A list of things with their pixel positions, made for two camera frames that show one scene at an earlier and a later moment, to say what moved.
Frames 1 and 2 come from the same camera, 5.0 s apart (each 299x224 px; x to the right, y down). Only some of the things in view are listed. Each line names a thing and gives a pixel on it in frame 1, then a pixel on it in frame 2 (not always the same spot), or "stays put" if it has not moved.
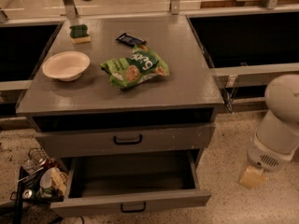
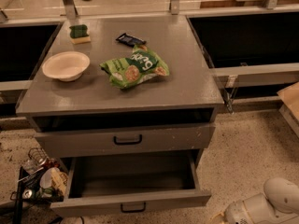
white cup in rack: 49,178 stays put
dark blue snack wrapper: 130,39 stays put
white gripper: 263,157 -> 235,211
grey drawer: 104,182 stays put
